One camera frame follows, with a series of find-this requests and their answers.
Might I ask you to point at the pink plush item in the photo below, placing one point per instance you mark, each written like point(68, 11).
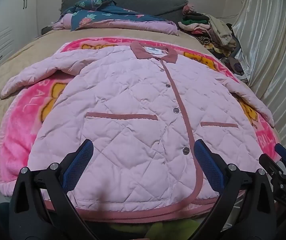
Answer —
point(189, 8)

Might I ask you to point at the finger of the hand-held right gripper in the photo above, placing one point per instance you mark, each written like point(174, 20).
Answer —
point(281, 152)
point(269, 165)

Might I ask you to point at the pink printed blanket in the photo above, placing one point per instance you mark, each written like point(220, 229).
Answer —
point(20, 120)

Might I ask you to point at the grey padded headboard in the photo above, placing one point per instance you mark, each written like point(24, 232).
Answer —
point(145, 2)

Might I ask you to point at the blue floral quilt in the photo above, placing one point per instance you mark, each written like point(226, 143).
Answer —
point(113, 12)

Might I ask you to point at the beige bedspread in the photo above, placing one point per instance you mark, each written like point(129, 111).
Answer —
point(33, 47)

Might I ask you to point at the pink quilted jacket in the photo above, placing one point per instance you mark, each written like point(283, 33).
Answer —
point(123, 100)

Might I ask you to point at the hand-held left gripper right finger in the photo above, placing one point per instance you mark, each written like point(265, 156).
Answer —
point(208, 165)

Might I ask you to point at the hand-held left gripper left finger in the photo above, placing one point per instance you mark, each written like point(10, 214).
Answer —
point(79, 165)

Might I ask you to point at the white satin curtain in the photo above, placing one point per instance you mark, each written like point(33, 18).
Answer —
point(270, 42)

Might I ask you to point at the white wardrobe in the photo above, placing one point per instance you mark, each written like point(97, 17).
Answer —
point(5, 25)

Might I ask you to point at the pile of folded clothes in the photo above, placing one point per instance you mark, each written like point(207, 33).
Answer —
point(208, 27)

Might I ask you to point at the white bag of clothes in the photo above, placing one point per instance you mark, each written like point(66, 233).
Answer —
point(233, 66)

